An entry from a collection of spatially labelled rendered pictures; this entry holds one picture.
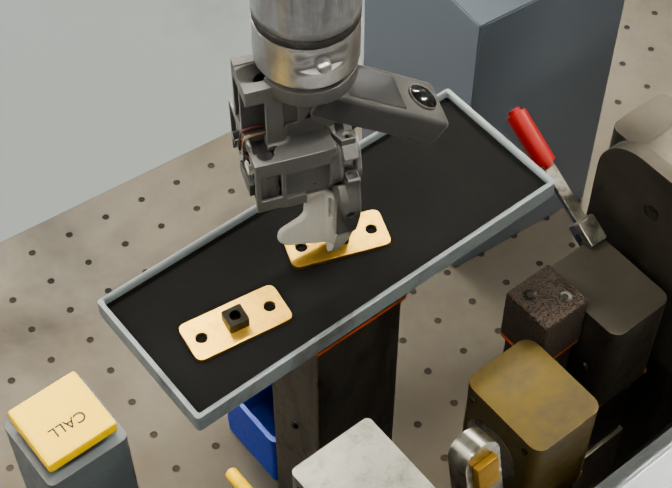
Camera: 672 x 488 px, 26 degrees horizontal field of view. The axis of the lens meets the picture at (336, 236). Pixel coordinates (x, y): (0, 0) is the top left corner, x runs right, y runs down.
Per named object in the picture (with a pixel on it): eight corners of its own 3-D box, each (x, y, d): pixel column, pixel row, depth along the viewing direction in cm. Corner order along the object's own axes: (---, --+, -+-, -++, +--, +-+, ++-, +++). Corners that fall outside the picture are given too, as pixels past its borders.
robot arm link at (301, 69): (341, -37, 101) (380, 42, 96) (341, 11, 104) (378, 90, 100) (236, -15, 99) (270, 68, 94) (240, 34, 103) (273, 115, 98)
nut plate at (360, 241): (294, 270, 117) (293, 261, 116) (280, 235, 119) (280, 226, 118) (392, 245, 119) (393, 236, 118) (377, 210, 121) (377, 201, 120)
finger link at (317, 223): (274, 261, 117) (267, 181, 110) (344, 243, 118) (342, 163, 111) (285, 289, 115) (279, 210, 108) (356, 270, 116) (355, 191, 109)
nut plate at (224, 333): (198, 364, 112) (197, 355, 111) (176, 328, 114) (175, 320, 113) (294, 319, 114) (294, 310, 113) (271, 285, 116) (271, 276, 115)
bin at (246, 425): (276, 487, 156) (273, 445, 149) (222, 423, 161) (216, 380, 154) (356, 431, 161) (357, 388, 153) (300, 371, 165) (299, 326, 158)
